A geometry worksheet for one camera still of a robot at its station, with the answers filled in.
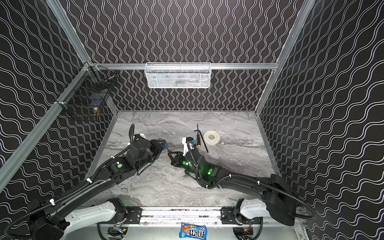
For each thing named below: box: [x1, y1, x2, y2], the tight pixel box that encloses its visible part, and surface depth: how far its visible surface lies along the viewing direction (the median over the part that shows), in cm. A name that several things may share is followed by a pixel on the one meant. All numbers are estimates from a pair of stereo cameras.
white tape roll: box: [203, 130, 220, 145], surface depth 106 cm
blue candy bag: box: [179, 222, 208, 240], surface depth 70 cm
